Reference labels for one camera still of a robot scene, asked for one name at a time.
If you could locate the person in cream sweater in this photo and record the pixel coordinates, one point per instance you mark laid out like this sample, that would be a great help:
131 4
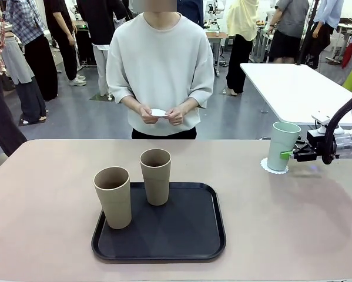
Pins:
161 67

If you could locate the dark brown tall cup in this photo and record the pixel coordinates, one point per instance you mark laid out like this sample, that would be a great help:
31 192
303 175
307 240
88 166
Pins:
156 188

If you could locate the person in yellow shirt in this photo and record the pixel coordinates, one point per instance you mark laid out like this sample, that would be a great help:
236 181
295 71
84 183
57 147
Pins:
240 23

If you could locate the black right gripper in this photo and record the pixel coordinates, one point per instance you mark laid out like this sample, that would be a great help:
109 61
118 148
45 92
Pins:
311 149

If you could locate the person in dark gray shirt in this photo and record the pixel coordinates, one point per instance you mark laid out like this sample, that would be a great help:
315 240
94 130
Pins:
290 20

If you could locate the white background table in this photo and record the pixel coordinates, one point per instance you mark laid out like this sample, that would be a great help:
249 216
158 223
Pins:
293 91

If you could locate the person black top white trousers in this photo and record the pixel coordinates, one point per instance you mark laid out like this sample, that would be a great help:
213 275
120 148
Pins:
102 17

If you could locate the black plastic tray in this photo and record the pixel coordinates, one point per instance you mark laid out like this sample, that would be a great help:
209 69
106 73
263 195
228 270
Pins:
170 229

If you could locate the person blue plaid black skirt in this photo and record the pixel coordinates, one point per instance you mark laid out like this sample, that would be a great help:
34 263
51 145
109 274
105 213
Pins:
37 58

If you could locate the person in gray skirt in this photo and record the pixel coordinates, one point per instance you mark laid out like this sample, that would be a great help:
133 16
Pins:
17 64

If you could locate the person's right hand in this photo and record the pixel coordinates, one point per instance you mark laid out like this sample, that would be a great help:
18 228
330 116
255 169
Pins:
147 114

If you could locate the person's right forearm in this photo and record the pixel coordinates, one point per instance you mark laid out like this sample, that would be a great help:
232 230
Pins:
133 105

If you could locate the person in black white sneakers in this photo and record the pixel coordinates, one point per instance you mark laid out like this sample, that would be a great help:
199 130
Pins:
65 44

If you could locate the person in light blue shirt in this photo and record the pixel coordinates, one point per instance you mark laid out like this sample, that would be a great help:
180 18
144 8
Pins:
325 14

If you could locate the person's left hand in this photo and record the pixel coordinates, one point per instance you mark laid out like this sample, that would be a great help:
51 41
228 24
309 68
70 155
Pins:
177 116

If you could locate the light tan tall cup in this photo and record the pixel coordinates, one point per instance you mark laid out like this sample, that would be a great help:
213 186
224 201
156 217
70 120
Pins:
114 205

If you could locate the pale green tall cup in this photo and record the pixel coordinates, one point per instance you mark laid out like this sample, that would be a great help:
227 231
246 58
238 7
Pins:
280 147

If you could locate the white scalloped paper coaster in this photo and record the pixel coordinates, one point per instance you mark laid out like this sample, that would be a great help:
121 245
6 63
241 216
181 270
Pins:
158 112
264 166

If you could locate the person's left forearm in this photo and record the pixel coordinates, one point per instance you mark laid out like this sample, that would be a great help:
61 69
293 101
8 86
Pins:
190 103

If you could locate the person in navy top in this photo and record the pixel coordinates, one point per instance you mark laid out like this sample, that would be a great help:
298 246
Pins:
193 8

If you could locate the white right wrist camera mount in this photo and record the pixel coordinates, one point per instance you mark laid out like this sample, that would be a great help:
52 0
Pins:
321 120

